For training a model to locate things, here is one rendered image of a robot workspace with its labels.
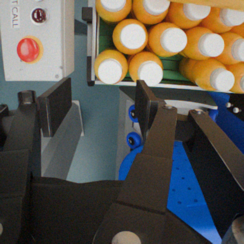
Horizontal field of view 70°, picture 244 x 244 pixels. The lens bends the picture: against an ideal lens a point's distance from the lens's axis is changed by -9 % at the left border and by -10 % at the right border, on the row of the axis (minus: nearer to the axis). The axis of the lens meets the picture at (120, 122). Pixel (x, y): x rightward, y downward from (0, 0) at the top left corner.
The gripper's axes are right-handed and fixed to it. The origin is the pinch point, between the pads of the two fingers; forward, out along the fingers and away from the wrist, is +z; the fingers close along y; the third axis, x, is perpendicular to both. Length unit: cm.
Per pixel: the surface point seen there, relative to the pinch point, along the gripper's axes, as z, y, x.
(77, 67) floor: 124, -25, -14
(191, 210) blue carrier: 4.8, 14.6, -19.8
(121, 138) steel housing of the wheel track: 36.2, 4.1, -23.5
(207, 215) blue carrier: 3.3, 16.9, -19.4
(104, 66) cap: 15.6, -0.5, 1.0
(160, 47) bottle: 18.5, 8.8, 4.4
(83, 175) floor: 124, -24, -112
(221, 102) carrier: 70, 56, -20
